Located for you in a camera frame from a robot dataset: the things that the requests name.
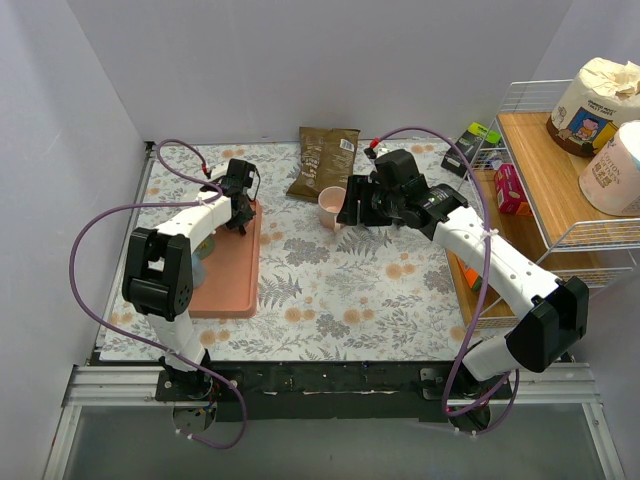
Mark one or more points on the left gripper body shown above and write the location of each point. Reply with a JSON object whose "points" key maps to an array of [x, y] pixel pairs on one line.
{"points": [[240, 213]]}

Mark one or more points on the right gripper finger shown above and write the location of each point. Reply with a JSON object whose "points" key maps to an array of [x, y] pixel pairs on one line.
{"points": [[367, 213], [357, 187]]}

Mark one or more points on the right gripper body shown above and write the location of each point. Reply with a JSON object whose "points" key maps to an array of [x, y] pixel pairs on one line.
{"points": [[360, 201]]}

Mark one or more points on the pink mug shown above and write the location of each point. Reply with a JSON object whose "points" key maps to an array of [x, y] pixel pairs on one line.
{"points": [[330, 201]]}

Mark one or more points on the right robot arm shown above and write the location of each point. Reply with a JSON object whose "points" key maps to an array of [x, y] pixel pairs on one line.
{"points": [[552, 312]]}

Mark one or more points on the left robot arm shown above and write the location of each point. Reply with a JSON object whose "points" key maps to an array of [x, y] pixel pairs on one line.
{"points": [[158, 276]]}

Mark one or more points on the green mug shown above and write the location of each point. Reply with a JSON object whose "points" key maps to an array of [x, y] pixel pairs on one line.
{"points": [[206, 247]]}

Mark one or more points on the brown snack bag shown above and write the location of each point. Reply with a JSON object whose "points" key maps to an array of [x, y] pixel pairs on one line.
{"points": [[327, 160]]}

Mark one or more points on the black green box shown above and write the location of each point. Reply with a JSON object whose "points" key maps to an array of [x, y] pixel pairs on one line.
{"points": [[476, 137]]}

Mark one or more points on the salmon pink tray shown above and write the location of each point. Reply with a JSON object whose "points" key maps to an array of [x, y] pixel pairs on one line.
{"points": [[231, 284]]}

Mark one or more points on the magenta tissue pack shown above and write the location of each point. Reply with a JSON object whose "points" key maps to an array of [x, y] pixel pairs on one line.
{"points": [[510, 195]]}

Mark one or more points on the orange green sponge pack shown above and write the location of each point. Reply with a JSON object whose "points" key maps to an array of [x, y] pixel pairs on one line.
{"points": [[471, 277]]}

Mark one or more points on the cartoon toilet paper roll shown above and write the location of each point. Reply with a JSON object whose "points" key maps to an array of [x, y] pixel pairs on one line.
{"points": [[602, 96]]}

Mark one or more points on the pink toilet paper roll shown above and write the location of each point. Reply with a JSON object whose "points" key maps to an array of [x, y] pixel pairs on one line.
{"points": [[610, 182]]}

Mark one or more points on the white wire shelf rack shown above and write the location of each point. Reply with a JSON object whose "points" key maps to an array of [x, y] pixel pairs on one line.
{"points": [[564, 234]]}

